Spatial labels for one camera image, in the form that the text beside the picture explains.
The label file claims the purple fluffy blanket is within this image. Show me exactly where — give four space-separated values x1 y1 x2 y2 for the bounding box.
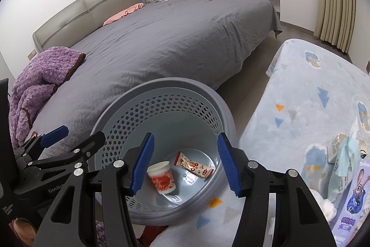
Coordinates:
9 46 86 149

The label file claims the white tissue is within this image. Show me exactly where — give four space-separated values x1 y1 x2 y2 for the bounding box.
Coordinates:
310 189 337 222

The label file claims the grey bed cover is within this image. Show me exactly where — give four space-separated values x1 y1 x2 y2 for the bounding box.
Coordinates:
32 0 281 159

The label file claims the purple rabbit cartoon box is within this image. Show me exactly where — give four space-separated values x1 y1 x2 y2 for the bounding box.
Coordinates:
332 159 369 246

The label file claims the red white snack wrapper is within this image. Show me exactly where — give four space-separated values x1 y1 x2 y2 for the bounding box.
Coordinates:
174 151 214 179

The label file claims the light blue cartoon blanket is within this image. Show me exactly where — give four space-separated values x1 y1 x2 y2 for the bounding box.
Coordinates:
239 39 369 196

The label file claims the right beige curtain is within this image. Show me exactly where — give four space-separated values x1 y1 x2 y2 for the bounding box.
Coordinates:
314 0 356 53

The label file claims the torn beige carton box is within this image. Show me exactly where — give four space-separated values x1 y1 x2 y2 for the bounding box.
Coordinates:
327 133 345 164

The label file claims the grey perforated trash basket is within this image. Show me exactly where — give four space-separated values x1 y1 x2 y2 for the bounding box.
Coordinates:
93 78 238 226

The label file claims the pink pillow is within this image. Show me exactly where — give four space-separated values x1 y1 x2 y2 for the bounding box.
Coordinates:
103 3 144 26

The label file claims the light blue wipes packet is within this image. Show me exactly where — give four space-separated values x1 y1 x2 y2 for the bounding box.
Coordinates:
327 118 361 202

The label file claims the beige padded headboard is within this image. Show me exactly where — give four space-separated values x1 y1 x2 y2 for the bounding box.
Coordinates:
33 0 146 53

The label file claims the person's left hand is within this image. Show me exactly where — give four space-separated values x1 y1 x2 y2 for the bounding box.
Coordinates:
9 219 36 246

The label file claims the white red paper cup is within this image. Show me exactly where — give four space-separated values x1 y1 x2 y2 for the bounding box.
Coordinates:
147 161 176 194

